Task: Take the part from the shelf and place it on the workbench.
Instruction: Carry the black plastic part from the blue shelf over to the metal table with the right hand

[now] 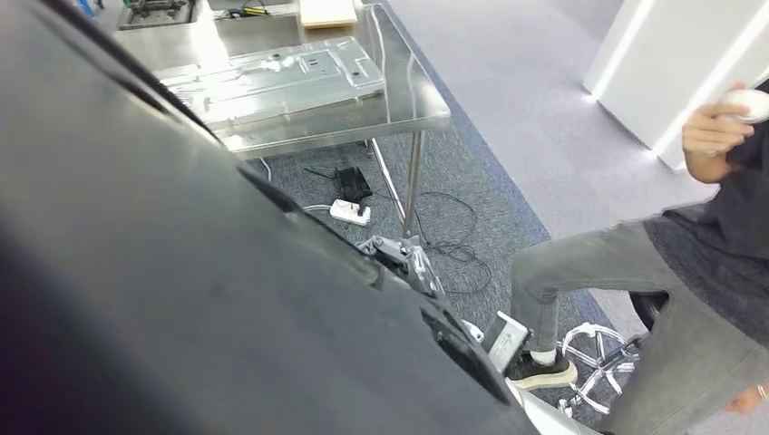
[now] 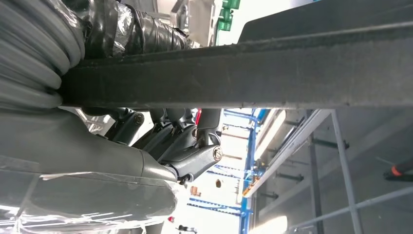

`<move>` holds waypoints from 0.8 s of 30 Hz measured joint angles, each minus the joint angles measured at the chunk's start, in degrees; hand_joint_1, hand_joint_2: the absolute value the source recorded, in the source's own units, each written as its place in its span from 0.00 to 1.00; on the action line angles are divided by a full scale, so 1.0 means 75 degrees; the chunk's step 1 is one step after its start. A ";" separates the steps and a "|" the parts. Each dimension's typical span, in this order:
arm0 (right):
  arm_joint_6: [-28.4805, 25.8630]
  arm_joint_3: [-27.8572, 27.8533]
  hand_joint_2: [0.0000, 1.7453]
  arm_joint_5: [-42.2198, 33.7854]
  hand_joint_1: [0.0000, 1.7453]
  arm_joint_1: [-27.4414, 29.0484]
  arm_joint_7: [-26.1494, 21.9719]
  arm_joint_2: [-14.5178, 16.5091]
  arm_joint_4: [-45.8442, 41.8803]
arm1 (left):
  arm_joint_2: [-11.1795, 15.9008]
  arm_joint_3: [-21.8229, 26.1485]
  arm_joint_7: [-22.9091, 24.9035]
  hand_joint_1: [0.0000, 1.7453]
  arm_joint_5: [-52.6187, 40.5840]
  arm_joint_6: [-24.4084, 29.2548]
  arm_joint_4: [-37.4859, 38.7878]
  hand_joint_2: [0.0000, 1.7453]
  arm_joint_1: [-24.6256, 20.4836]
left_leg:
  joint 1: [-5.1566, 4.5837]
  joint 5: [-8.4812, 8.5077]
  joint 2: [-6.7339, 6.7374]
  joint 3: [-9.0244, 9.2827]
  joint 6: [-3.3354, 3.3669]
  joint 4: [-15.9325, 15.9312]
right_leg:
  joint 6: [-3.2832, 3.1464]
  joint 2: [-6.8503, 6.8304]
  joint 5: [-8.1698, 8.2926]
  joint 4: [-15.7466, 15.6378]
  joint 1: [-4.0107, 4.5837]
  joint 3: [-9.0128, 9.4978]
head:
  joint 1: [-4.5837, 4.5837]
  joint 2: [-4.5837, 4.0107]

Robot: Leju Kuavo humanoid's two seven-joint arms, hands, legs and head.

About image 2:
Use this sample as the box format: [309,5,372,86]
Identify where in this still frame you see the tall blue storage rack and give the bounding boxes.
[187,108,272,234]

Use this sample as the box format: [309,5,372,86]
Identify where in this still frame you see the black object orange band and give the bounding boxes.
[383,159,413,182]

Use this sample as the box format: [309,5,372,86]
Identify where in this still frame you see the green stacked box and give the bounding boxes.
[218,0,242,32]

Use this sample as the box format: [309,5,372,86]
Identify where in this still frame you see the grey white machine housing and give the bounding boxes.
[171,0,224,48]

